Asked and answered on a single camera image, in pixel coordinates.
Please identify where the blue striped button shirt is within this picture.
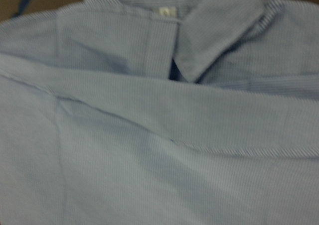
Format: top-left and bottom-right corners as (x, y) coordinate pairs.
(0, 0), (319, 225)

